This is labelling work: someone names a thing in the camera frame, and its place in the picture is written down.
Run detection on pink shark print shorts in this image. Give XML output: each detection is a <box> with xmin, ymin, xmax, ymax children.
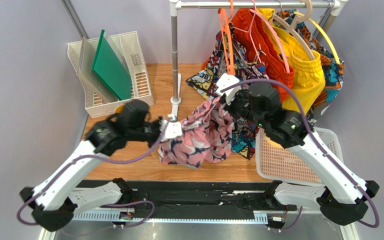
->
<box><xmin>158</xmin><ymin>96</ymin><xmax>234</xmax><ymax>168</ymax></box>

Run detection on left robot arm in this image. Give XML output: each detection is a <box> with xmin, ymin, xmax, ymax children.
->
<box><xmin>16</xmin><ymin>100</ymin><xmax>167</xmax><ymax>232</ymax></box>

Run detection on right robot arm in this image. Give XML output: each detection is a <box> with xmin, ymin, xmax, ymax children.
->
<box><xmin>216</xmin><ymin>79</ymin><xmax>380</xmax><ymax>228</ymax></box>

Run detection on orange plastic hanger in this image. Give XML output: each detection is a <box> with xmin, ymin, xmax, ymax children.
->
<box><xmin>218</xmin><ymin>0</ymin><xmax>235</xmax><ymax>75</ymax></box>

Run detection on comic print shorts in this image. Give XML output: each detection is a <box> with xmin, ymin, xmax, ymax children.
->
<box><xmin>185</xmin><ymin>28</ymin><xmax>269</xmax><ymax>160</ymax></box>

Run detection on yellow shorts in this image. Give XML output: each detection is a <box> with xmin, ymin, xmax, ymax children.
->
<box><xmin>269</xmin><ymin>26</ymin><xmax>325</xmax><ymax>112</ymax></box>

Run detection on pink plastic hanger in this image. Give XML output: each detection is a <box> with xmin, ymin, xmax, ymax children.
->
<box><xmin>231</xmin><ymin>8</ymin><xmax>295</xmax><ymax>80</ymax></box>

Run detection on beige wooden hanger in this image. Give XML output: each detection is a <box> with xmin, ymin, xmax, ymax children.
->
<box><xmin>271</xmin><ymin>0</ymin><xmax>317</xmax><ymax>61</ymax></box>

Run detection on blue orange patterned shorts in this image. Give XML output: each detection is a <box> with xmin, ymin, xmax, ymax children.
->
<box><xmin>276</xmin><ymin>22</ymin><xmax>344</xmax><ymax>125</ymax></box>

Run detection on yellow plastic hanger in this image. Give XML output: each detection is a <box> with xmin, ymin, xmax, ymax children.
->
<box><xmin>297</xmin><ymin>17</ymin><xmax>341</xmax><ymax>65</ymax></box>

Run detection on yellow cup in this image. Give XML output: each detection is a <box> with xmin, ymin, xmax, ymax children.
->
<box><xmin>114</xmin><ymin>105</ymin><xmax>125</xmax><ymax>114</ymax></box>

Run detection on white plastic file rack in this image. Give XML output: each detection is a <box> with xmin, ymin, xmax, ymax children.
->
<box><xmin>67</xmin><ymin>31</ymin><xmax>154</xmax><ymax>118</ymax></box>

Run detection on white plastic laundry basket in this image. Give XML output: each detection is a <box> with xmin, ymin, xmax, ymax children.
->
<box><xmin>255</xmin><ymin>126</ymin><xmax>345</xmax><ymax>187</ymax></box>

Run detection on green plastic board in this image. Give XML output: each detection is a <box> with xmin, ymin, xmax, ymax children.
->
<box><xmin>91</xmin><ymin>29</ymin><xmax>132</xmax><ymax>100</ymax></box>

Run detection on grey plastic board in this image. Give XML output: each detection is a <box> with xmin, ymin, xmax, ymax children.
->
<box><xmin>76</xmin><ymin>37</ymin><xmax>118</xmax><ymax>103</ymax></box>

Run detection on metal clothes rack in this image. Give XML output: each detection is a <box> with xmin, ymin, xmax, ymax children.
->
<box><xmin>167</xmin><ymin>0</ymin><xmax>349</xmax><ymax>121</ymax></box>

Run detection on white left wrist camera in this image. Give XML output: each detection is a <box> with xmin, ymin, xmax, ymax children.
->
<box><xmin>160</xmin><ymin>113</ymin><xmax>183</xmax><ymax>142</ymax></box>

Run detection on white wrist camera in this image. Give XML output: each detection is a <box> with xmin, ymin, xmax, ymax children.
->
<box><xmin>160</xmin><ymin>113</ymin><xmax>183</xmax><ymax>142</ymax></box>
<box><xmin>215</xmin><ymin>73</ymin><xmax>242</xmax><ymax>105</ymax></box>

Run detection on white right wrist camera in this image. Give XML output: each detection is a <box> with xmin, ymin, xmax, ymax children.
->
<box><xmin>215</xmin><ymin>73</ymin><xmax>242</xmax><ymax>105</ymax></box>

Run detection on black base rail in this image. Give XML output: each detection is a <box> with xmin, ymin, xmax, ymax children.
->
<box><xmin>77</xmin><ymin>179</ymin><xmax>298</xmax><ymax>221</ymax></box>

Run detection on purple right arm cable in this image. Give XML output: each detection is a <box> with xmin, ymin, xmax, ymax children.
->
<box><xmin>220</xmin><ymin>78</ymin><xmax>381</xmax><ymax>233</ymax></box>

